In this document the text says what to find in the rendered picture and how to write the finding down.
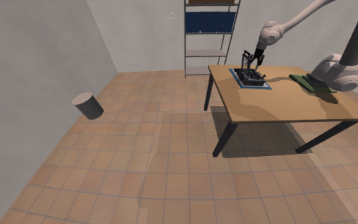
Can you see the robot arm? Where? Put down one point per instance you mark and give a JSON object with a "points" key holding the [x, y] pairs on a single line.
{"points": [[338, 72]]}

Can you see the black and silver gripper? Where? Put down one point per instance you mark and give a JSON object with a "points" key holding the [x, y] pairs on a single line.
{"points": [[258, 56]]}

